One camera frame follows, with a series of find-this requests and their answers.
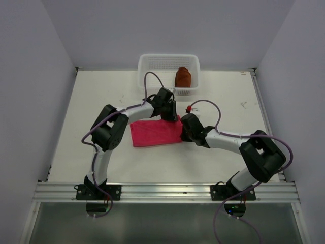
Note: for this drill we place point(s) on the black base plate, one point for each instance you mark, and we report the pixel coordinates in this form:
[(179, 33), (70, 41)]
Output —
[(108, 192), (222, 192)]

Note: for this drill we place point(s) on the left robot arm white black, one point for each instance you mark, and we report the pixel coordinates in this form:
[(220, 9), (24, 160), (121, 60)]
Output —
[(108, 130)]

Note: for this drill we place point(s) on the pink towel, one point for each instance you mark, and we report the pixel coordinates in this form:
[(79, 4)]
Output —
[(146, 133)]

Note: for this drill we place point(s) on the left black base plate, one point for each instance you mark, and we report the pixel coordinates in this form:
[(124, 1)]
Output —
[(108, 192)]

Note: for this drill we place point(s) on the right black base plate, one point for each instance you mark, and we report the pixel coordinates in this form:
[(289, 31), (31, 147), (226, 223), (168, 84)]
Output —
[(222, 192)]

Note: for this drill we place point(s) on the white perforated plastic basket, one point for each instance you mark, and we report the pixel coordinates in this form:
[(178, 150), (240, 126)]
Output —
[(155, 70)]

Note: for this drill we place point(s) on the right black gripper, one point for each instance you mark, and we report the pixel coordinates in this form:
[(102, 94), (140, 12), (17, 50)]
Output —
[(184, 137)]

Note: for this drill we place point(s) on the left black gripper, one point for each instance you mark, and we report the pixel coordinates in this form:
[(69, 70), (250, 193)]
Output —
[(172, 116)]

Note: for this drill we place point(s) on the brown towel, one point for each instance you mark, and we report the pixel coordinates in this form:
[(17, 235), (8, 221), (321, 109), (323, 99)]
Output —
[(183, 78)]

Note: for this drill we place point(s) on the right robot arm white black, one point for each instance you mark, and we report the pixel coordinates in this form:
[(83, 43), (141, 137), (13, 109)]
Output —
[(262, 157)]

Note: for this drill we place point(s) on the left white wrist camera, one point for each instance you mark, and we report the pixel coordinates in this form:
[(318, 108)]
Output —
[(173, 89)]

